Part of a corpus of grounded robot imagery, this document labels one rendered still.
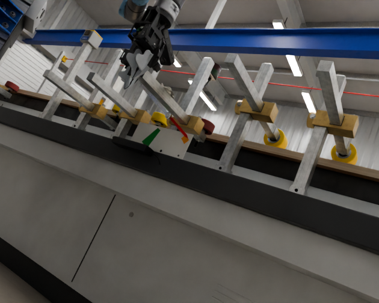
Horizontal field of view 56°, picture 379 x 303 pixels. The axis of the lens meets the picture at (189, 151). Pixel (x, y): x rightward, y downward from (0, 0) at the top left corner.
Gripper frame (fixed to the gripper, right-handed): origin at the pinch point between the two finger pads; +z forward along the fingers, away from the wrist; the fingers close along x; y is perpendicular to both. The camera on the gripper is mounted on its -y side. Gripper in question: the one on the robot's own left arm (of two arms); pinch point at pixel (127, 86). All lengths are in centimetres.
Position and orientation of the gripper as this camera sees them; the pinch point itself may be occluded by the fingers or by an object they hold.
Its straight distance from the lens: 145.6
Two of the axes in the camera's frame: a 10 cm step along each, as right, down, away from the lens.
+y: -9.0, -3.5, 2.5
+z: -4.1, 8.8, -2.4
